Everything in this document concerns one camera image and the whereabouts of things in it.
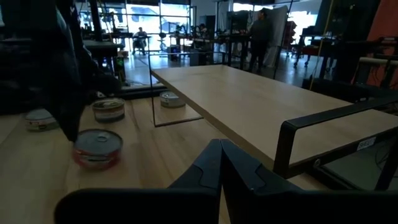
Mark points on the white blue label can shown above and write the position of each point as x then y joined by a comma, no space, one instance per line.
108,109

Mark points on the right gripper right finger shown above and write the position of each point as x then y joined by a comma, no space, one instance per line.
280,205

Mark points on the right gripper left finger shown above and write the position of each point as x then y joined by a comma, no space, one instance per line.
186,202

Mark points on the black vertical post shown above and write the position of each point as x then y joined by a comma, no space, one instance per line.
94,20

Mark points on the beige horizontal bar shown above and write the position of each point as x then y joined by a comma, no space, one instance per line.
377,61

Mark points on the wooden shelf black metal frame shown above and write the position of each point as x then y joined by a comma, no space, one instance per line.
248,102

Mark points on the green label tuna can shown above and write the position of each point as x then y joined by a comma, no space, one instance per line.
172,99
40,119

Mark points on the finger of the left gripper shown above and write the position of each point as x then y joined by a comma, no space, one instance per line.
79,118
63,119

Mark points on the person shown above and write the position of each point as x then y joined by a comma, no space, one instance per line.
202,30
259,40
140,39

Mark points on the black monitor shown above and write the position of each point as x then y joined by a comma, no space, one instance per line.
342,31

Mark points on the red label can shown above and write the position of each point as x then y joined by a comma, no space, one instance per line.
97,148

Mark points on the black background table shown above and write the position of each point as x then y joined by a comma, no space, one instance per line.
102,46

